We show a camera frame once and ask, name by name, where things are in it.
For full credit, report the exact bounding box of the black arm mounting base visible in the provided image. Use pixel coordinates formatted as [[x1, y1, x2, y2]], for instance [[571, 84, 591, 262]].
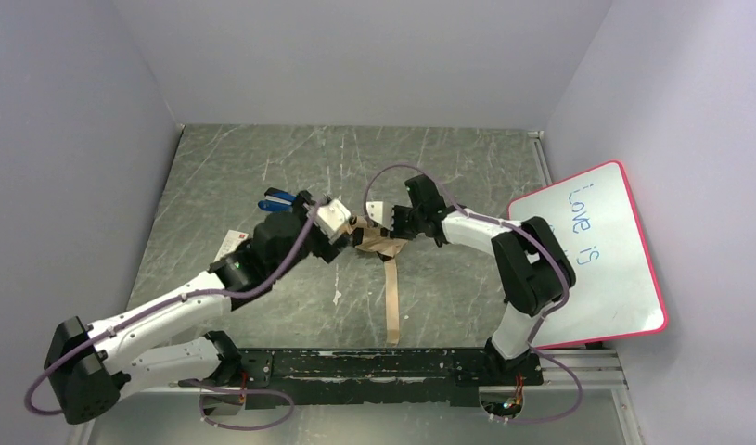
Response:
[[203, 348, 543, 410]]

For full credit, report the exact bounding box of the aluminium frame rail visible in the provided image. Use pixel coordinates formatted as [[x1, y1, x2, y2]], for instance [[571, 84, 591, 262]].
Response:
[[70, 349, 628, 396]]

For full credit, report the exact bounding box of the small white paper box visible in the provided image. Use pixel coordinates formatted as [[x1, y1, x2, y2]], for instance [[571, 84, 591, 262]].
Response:
[[214, 230, 249, 261]]

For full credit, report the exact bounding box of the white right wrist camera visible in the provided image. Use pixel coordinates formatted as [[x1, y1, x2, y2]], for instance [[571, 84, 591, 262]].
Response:
[[365, 201, 394, 232]]

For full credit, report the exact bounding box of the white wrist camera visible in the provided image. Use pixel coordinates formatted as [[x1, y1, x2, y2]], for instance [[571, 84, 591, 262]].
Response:
[[365, 201, 394, 232], [314, 198, 352, 243]]

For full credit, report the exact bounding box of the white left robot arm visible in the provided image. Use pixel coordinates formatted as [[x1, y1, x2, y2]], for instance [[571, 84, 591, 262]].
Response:
[[24, 191, 352, 425]]

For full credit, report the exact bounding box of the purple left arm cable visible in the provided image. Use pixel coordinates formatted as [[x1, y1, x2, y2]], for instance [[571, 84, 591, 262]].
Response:
[[23, 197, 329, 432]]

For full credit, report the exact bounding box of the beige folding umbrella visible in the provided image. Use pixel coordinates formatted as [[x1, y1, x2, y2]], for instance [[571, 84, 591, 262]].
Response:
[[346, 216, 408, 347]]

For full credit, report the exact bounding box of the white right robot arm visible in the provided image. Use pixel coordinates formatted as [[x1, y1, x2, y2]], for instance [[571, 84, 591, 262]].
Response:
[[386, 174, 576, 362]]

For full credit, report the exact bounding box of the blue stapler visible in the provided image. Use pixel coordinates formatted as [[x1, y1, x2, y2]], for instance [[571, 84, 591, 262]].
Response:
[[257, 187, 296, 212]]

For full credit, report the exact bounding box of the pink-framed whiteboard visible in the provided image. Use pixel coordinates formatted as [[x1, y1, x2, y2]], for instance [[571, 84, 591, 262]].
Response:
[[507, 160, 668, 348]]

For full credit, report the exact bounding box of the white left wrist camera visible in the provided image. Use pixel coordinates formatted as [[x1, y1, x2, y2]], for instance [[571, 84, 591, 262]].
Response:
[[314, 198, 352, 243]]

